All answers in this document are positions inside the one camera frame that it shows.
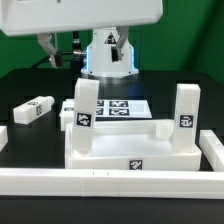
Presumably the white desk top tray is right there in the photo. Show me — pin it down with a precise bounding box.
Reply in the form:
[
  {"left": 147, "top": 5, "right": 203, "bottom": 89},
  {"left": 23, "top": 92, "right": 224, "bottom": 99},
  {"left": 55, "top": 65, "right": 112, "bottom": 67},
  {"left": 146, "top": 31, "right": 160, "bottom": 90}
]
[{"left": 65, "top": 119, "right": 201, "bottom": 171}]

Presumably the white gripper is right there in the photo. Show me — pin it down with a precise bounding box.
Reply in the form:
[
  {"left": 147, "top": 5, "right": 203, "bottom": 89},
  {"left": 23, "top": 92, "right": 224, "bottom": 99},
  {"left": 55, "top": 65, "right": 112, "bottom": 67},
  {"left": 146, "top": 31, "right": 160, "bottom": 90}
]
[{"left": 0, "top": 0, "right": 163, "bottom": 68}]

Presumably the white front fence bar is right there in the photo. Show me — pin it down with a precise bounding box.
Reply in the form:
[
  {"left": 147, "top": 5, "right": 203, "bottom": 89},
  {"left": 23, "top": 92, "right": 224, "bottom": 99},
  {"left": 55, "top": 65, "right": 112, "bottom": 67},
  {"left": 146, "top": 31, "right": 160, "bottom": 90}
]
[{"left": 0, "top": 168, "right": 224, "bottom": 199}]

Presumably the white fence bar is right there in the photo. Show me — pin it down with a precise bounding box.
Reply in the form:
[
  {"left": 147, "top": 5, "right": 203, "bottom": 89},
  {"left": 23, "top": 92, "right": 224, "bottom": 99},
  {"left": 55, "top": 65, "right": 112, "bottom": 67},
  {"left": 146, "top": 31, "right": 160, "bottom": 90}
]
[
  {"left": 0, "top": 168, "right": 224, "bottom": 199},
  {"left": 199, "top": 130, "right": 224, "bottom": 172}
]

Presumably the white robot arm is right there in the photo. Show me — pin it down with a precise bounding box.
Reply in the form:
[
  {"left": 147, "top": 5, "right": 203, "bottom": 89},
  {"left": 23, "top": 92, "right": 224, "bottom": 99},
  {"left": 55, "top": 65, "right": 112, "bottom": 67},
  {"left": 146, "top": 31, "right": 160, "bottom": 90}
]
[{"left": 0, "top": 0, "right": 163, "bottom": 79}]

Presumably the white right fence bar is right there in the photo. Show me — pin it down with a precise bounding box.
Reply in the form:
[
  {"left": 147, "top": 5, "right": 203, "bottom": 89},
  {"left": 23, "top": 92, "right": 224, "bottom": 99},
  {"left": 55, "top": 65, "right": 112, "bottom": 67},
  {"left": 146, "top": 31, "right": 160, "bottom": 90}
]
[{"left": 199, "top": 130, "right": 224, "bottom": 172}]

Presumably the black cable with connector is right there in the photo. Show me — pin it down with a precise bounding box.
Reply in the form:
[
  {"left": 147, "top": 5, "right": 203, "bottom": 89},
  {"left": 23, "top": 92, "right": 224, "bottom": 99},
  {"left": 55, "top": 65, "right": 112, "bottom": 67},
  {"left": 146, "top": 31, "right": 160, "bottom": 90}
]
[{"left": 31, "top": 30, "right": 88, "bottom": 70}]

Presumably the white marker base plate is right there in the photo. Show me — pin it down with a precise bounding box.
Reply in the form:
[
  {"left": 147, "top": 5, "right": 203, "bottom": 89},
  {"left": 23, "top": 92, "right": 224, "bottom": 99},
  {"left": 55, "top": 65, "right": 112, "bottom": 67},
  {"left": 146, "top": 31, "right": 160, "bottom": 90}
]
[{"left": 96, "top": 99, "right": 152, "bottom": 119}]

